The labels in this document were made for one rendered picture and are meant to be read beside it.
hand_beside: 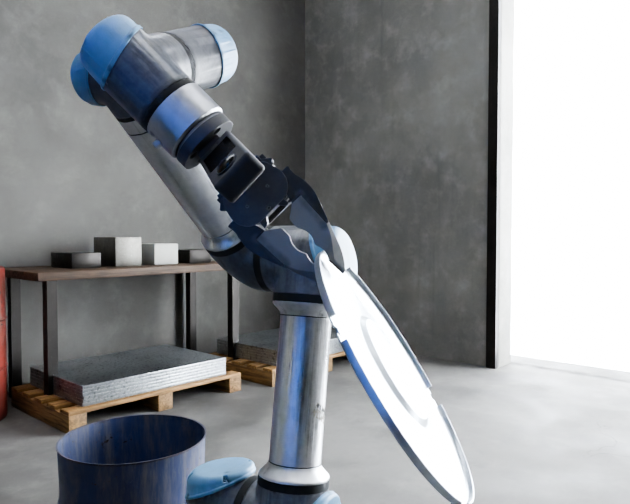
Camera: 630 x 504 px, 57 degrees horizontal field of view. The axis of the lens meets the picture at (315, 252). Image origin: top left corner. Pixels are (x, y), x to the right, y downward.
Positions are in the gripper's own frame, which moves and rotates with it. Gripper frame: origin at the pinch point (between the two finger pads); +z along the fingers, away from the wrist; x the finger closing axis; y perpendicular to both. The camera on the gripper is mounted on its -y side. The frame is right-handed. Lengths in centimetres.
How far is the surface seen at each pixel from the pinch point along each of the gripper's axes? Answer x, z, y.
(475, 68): -175, -17, 420
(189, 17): -42, -218, 431
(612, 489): -8, 156, 184
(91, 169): 93, -163, 363
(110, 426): 93, -9, 121
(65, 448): 99, -14, 105
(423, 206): -71, 35, 450
